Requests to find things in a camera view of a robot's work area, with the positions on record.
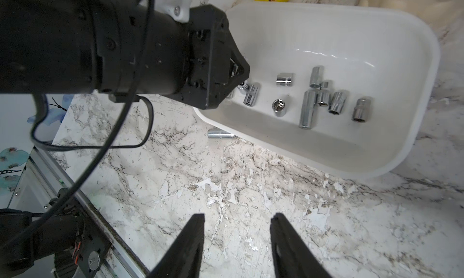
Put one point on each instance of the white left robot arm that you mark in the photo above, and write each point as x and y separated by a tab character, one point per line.
127	49

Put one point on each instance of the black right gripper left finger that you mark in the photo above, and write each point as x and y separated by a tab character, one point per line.
184	257

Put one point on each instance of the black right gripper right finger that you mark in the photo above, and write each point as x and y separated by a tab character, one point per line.
291	256

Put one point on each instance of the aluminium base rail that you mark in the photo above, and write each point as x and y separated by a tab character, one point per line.
77	242

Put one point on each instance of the white storage box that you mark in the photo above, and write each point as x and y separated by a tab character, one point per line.
342	89

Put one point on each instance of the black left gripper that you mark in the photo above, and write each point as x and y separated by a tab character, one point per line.
215	66

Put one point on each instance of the small succulent pot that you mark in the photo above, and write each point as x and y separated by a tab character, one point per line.
436	13

